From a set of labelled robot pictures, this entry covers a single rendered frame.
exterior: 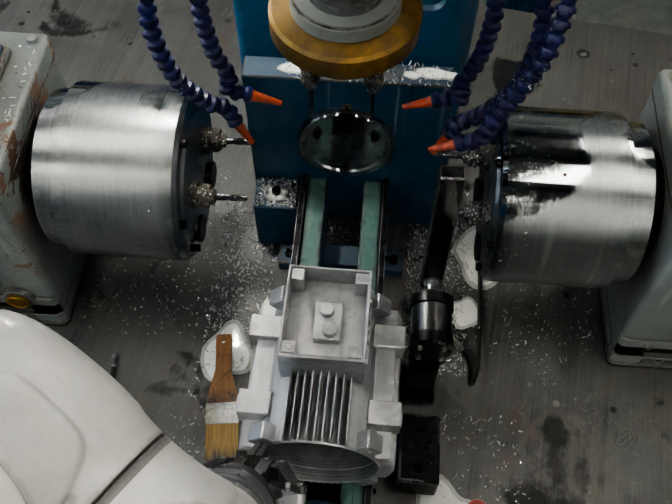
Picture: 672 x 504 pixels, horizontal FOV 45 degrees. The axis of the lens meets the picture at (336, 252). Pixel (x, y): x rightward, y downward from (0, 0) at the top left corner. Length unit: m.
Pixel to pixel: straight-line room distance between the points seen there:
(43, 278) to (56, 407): 0.73
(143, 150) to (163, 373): 0.39
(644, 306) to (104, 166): 0.76
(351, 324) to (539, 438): 0.43
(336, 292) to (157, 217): 0.27
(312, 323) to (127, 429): 0.43
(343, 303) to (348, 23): 0.33
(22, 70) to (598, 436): 0.99
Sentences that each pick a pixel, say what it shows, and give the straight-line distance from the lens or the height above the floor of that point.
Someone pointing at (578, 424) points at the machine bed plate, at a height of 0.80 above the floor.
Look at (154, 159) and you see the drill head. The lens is 1.09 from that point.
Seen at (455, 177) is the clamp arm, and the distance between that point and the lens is 0.93.
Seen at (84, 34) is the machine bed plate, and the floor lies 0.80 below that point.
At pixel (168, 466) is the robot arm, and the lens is 0.58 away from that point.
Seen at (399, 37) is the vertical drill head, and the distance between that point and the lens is 0.94.
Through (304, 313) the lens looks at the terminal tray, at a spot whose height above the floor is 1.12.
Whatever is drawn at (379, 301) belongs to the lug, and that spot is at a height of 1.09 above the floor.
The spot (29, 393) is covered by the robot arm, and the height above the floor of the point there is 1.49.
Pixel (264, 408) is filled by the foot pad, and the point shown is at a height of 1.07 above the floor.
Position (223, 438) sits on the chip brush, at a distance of 1.25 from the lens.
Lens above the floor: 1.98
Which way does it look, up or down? 58 degrees down
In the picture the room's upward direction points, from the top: straight up
